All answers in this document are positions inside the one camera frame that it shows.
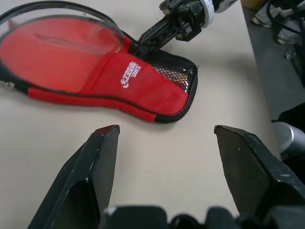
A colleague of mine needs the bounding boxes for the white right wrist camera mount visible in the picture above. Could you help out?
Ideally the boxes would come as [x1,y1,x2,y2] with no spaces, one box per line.
[199,0,217,27]

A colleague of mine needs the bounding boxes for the black cable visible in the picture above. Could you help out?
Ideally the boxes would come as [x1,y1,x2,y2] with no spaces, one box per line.
[266,0,305,35]

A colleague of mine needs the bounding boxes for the black rounded robot part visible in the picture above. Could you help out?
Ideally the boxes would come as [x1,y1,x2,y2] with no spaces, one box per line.
[277,102,305,134]

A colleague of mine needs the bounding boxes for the red and black paddle case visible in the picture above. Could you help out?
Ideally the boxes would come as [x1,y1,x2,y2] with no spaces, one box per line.
[0,0,200,125]

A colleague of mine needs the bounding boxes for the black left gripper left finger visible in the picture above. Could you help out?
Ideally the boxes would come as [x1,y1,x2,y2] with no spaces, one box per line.
[28,124,121,229]

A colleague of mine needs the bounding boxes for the silver robot torso part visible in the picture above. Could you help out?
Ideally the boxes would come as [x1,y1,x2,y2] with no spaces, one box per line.
[273,121,305,154]

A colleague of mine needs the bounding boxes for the light sneaker shoe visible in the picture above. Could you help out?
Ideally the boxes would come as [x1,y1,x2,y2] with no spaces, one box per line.
[275,30,296,45]
[252,13,273,29]

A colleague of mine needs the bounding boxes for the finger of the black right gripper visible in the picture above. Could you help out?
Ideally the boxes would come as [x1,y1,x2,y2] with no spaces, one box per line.
[138,17,178,46]
[140,29,177,56]

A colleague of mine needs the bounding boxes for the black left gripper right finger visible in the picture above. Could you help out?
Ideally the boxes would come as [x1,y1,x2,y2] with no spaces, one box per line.
[213,125,305,220]

